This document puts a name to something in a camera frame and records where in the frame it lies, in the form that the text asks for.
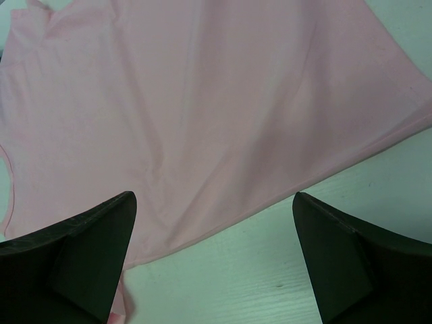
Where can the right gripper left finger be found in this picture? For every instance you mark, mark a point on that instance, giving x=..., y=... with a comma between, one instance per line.
x=68, y=272

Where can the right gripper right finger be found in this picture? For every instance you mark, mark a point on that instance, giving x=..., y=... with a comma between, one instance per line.
x=360, y=272

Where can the pink t-shirt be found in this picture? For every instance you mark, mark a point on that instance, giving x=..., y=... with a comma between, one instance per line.
x=209, y=111

